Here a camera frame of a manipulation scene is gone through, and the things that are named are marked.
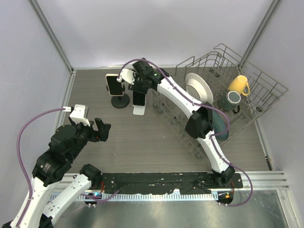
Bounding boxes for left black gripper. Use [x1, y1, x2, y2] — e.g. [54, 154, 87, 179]
[68, 114, 111, 160]

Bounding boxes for silver phone stand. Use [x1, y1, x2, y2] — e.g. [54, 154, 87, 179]
[133, 105, 145, 116]

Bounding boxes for black round phone stand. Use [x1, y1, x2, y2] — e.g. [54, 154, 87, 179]
[111, 84, 130, 109]

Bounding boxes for white cased smartphone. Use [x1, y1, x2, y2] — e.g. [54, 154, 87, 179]
[105, 74, 124, 96]

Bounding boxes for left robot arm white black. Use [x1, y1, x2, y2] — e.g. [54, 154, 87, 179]
[3, 118, 111, 228]

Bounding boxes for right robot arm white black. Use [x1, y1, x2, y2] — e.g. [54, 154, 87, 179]
[129, 58, 235, 188]

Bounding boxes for white plate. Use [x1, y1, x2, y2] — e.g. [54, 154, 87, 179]
[185, 73, 214, 104]

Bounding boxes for blue ceramic plate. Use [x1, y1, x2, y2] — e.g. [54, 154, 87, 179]
[212, 110, 229, 141]

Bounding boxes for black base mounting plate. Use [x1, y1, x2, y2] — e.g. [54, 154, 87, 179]
[103, 172, 243, 195]

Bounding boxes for dark green mug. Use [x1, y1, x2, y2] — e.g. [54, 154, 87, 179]
[218, 91, 241, 114]

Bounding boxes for yellow mug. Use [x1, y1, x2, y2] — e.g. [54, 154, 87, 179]
[228, 75, 250, 96]

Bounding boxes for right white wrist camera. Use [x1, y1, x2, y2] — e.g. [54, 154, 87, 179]
[116, 69, 135, 85]

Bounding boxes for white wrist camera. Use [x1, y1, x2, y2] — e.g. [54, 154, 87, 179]
[69, 104, 90, 126]
[116, 69, 135, 85]

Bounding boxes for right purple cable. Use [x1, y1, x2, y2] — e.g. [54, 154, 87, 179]
[117, 58, 253, 207]

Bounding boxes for purple cable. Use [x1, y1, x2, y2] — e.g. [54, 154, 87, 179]
[15, 107, 72, 226]
[117, 58, 253, 207]

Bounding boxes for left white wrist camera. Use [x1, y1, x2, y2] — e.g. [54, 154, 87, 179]
[69, 104, 90, 126]

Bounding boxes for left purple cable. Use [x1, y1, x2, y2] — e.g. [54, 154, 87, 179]
[15, 107, 72, 226]

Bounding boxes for slotted cable duct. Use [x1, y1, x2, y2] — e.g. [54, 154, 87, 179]
[47, 193, 219, 201]

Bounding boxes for grey wire dish rack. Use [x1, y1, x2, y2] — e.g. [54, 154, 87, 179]
[165, 44, 287, 158]

